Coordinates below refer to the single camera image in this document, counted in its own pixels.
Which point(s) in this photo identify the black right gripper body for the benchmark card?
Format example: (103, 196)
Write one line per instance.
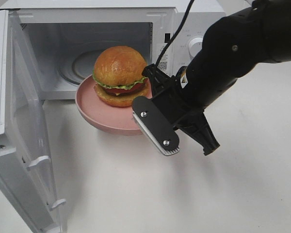
(166, 94)

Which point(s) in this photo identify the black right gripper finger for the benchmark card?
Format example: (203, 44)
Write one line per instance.
(197, 127)
(155, 126)

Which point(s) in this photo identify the pink round plate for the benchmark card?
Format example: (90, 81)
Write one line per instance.
(115, 120)

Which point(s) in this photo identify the burger with lettuce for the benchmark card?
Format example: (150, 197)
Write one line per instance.
(118, 76)

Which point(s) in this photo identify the white microwave door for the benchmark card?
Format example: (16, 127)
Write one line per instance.
(26, 169)

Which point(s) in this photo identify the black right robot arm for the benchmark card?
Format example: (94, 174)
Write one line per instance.
(231, 48)

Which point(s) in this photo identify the white warning label sticker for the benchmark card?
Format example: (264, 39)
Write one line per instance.
(165, 62)

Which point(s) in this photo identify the upper white power knob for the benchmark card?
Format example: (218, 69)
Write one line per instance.
(194, 46)

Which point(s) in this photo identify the white microwave oven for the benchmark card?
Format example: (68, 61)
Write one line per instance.
(56, 27)

